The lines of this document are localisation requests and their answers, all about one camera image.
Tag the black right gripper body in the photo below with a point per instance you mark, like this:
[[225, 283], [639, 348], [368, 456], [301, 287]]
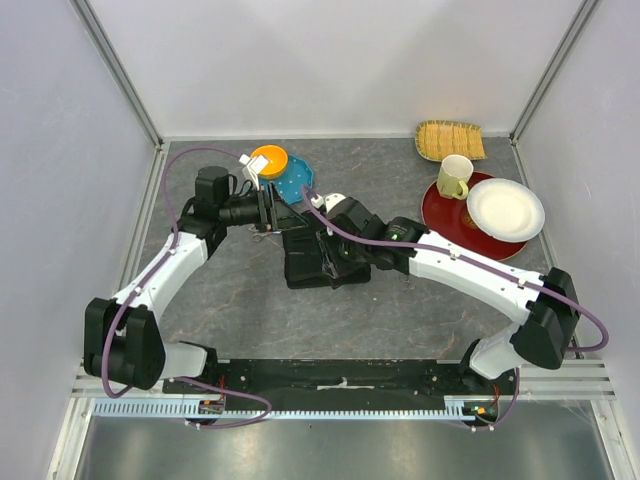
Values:
[[343, 257]]

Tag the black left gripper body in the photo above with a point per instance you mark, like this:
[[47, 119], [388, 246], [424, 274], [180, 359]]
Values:
[[253, 209]]

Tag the silver hair scissors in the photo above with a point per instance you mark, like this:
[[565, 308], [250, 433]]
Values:
[[257, 235]]

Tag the black zippered tool case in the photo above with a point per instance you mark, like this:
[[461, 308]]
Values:
[[310, 262]]

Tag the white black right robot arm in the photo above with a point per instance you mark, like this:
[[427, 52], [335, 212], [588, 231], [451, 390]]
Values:
[[542, 308]]

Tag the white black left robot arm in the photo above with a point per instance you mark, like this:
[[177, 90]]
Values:
[[122, 340]]

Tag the blue polka dot plate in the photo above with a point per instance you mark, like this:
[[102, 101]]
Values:
[[297, 174]]

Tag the orange bowl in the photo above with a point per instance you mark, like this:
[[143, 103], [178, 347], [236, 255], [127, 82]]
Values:
[[271, 161]]

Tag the red round plate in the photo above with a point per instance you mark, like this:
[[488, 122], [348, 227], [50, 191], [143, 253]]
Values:
[[450, 219]]

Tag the pale green mug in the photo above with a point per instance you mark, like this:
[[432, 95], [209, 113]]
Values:
[[454, 175]]

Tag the woven bamboo tray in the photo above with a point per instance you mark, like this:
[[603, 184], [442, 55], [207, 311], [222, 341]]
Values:
[[437, 139]]

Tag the white paper plate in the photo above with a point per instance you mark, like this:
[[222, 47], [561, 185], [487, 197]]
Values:
[[505, 210]]

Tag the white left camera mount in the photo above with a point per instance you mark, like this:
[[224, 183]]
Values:
[[252, 168]]

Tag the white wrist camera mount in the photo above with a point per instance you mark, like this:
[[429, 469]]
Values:
[[325, 203]]

